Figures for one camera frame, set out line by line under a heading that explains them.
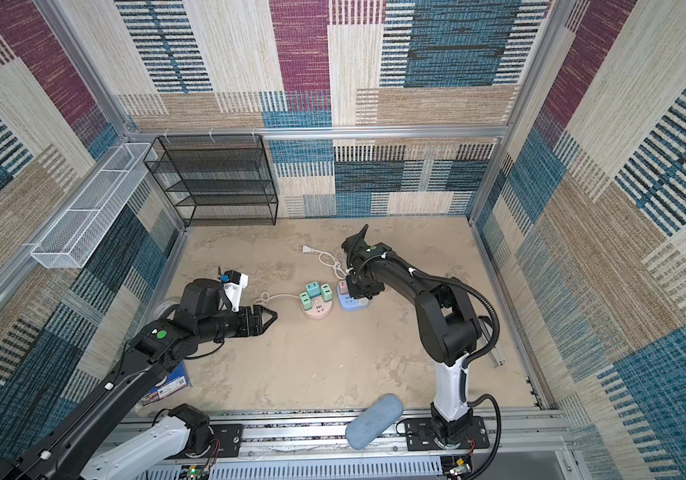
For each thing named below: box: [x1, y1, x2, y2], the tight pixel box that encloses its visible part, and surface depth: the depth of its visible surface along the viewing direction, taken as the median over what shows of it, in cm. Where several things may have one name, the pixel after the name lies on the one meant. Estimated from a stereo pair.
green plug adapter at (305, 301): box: [299, 292, 312, 311], surface depth 93 cm
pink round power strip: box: [300, 296, 333, 320], surface depth 96 cm
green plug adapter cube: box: [321, 283, 333, 302], surface depth 95 cm
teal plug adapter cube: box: [305, 281, 321, 298], surface depth 96 cm
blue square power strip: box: [336, 287, 371, 312], surface depth 96 cm
